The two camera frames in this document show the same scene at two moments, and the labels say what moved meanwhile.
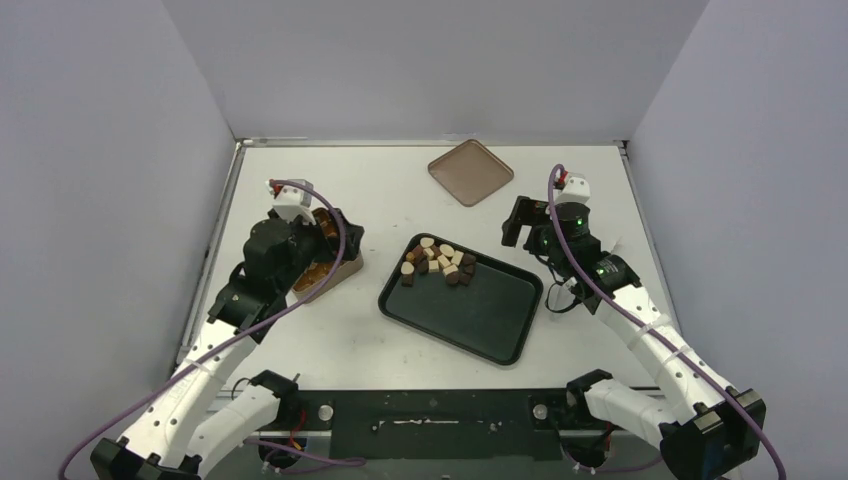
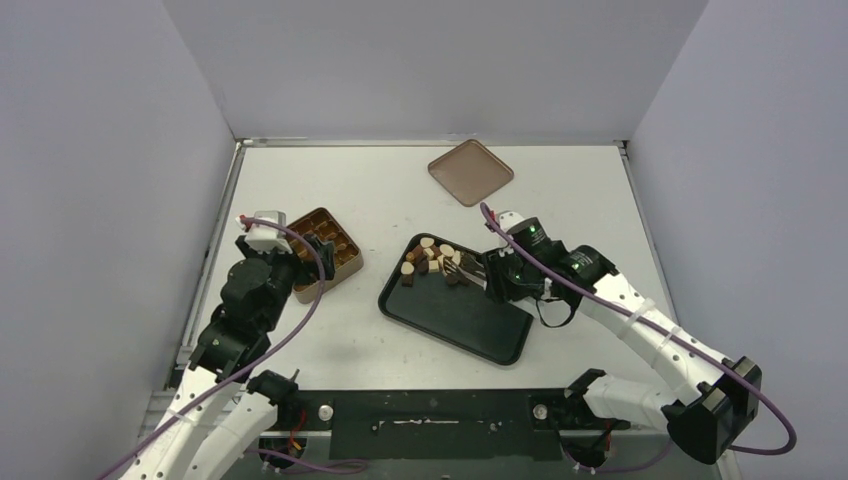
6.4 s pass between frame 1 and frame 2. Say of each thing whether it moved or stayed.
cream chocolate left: stayed
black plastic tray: stayed
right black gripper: moved
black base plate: stayed
